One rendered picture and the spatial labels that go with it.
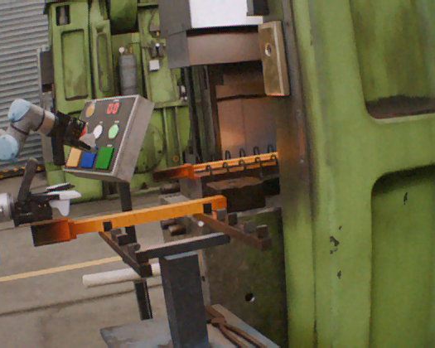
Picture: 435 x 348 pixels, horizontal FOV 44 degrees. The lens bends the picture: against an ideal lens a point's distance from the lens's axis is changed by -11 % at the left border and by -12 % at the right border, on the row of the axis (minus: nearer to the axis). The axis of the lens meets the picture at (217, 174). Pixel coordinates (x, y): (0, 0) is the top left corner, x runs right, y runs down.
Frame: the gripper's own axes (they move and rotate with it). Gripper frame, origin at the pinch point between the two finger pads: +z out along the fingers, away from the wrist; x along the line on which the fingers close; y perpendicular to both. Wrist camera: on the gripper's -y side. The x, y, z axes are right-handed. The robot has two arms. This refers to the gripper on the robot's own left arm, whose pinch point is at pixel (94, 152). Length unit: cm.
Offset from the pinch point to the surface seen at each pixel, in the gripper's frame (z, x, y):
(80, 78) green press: 190, 389, 148
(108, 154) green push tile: 4.5, -2.0, 1.1
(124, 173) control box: 9.8, -6.9, -3.3
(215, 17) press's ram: -17, -61, 31
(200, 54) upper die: -13, -55, 23
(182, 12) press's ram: -21, -52, 32
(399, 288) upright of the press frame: 31, -101, -22
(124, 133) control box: 5.3, -6.5, 8.6
